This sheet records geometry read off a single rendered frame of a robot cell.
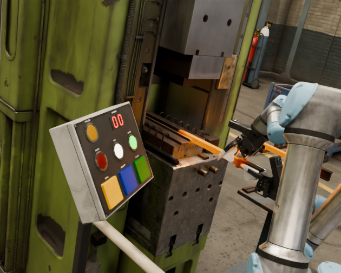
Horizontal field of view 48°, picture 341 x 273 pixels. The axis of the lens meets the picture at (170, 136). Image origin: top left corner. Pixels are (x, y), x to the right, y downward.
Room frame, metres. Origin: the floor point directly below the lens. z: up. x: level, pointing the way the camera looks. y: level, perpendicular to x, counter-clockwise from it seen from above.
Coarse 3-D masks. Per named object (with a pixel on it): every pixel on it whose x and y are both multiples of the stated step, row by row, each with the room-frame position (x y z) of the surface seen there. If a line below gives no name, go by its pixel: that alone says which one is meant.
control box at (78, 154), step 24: (96, 120) 1.04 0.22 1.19; (120, 120) 1.16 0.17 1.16; (72, 144) 0.94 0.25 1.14; (96, 144) 1.00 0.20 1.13; (120, 144) 1.10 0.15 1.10; (72, 168) 0.93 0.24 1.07; (96, 168) 0.95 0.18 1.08; (120, 168) 1.06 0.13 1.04; (72, 192) 0.93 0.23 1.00; (96, 192) 0.91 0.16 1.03; (96, 216) 0.91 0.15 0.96
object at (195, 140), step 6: (180, 132) 1.63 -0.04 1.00; (186, 132) 1.64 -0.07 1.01; (192, 138) 1.58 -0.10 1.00; (198, 138) 1.59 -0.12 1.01; (198, 144) 1.56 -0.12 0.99; (204, 144) 1.54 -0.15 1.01; (210, 144) 1.54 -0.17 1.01; (210, 150) 1.51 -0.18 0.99; (216, 150) 1.49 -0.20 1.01; (234, 156) 1.45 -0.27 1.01; (234, 162) 1.43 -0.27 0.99; (240, 162) 1.41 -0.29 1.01; (246, 162) 1.40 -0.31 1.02; (258, 168) 1.36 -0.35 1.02
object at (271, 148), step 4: (264, 144) 1.88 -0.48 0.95; (268, 144) 1.89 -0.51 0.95; (268, 148) 1.86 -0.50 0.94; (272, 148) 1.84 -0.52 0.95; (276, 148) 1.85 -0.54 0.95; (272, 152) 1.84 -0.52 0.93; (276, 152) 1.83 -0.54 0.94; (280, 152) 1.81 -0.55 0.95; (284, 152) 1.81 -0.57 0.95; (284, 156) 1.79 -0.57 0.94; (324, 168) 1.67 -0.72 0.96; (324, 172) 1.65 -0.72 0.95; (328, 172) 1.64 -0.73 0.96; (332, 172) 1.64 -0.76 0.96; (320, 176) 1.66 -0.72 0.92; (324, 176) 1.65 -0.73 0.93; (328, 176) 1.64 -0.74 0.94; (328, 180) 1.63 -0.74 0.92
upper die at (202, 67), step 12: (156, 60) 1.63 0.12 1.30; (168, 60) 1.59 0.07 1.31; (180, 60) 1.54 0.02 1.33; (192, 60) 1.50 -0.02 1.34; (204, 60) 1.56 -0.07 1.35; (216, 60) 1.61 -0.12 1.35; (180, 72) 1.54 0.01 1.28; (192, 72) 1.52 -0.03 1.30; (204, 72) 1.57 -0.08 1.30; (216, 72) 1.63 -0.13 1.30
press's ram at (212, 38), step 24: (168, 0) 1.56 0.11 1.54; (192, 0) 1.48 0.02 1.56; (216, 0) 1.55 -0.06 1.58; (240, 0) 1.66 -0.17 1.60; (168, 24) 1.54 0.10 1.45; (192, 24) 1.47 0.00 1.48; (216, 24) 1.57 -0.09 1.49; (168, 48) 1.53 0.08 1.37; (192, 48) 1.49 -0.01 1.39; (216, 48) 1.60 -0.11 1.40
